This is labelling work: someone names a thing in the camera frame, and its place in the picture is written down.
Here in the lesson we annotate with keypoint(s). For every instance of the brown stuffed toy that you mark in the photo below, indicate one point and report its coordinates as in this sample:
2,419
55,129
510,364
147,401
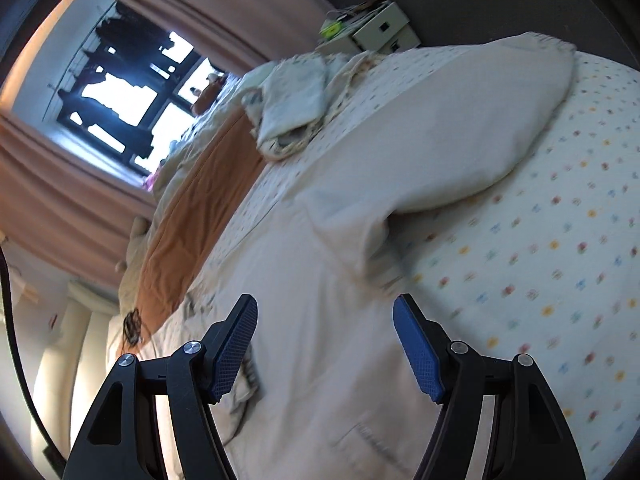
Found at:
206,96

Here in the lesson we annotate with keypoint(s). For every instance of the white padded panel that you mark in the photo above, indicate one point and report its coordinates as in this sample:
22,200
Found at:
65,360

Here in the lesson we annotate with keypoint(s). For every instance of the white nightstand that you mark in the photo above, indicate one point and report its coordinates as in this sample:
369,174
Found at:
380,27

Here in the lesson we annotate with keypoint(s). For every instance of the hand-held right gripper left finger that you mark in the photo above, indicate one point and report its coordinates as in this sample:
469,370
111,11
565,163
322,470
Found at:
232,350

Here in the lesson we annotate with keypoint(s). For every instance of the green item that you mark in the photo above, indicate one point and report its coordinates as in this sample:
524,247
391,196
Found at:
328,30

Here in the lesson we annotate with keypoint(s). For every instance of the window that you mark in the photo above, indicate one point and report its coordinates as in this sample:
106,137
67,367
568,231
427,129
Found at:
125,85

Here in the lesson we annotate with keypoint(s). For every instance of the crumpled pale patterned cloth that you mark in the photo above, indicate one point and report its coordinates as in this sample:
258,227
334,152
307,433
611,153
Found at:
292,95

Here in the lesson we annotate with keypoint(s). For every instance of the cream pillowcase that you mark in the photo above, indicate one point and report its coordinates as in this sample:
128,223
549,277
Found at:
345,260

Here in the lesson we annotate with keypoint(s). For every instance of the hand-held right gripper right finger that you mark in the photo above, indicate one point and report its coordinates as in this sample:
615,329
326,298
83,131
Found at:
417,350

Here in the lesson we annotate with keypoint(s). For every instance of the floral bedsheet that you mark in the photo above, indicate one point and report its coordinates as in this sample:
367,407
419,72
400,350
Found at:
540,270

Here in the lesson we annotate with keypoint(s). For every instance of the orange blanket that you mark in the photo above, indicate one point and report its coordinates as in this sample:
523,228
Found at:
200,215

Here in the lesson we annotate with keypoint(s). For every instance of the pink curtain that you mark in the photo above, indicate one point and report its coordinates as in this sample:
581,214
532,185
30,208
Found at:
225,15

